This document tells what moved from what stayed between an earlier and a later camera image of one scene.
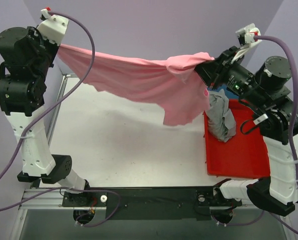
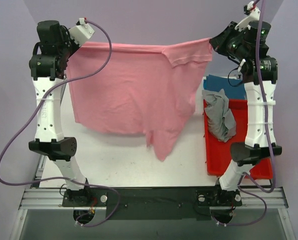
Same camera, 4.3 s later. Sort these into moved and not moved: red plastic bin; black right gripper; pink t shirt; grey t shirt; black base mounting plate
Moved: pink t shirt; black right gripper
Not moved: grey t shirt; red plastic bin; black base mounting plate
